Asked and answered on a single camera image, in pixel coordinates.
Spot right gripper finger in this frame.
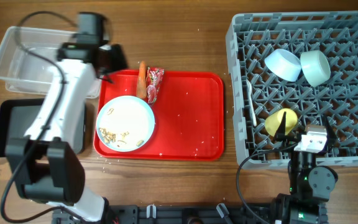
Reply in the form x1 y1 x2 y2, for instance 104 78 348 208
322 115 337 146
273 111 288 142

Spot yellow cup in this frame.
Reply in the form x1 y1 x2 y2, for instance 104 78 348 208
265 108 298 136

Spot white plastic spoon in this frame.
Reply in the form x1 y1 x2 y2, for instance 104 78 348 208
246 80 257 127

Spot light blue dinner plate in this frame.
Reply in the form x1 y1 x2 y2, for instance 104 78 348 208
95 95 155 152

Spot light blue bowl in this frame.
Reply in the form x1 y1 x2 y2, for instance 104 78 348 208
264 49 301 82

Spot green bowl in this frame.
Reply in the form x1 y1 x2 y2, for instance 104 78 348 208
300 50 331 87

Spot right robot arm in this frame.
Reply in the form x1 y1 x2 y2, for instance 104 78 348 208
270 112 338 224

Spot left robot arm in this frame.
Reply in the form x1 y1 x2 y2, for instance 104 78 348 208
4 12 127 223

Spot grey dishwasher rack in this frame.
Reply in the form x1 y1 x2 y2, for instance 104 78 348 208
226 11 358 169

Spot orange carrot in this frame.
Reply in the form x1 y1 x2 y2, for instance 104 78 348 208
136 61 147 99

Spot red snack wrapper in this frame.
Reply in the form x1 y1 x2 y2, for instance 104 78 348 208
146 67 165 105

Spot food scraps on plate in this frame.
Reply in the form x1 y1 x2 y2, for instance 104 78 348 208
99 108 147 150

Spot clear plastic storage bin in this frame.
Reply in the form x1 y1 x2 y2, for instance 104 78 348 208
0 26 108 100

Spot red serving tray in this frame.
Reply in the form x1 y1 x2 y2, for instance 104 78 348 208
93 71 224 161

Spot black plastic tray bin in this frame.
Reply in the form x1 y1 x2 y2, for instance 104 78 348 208
0 98 86 157

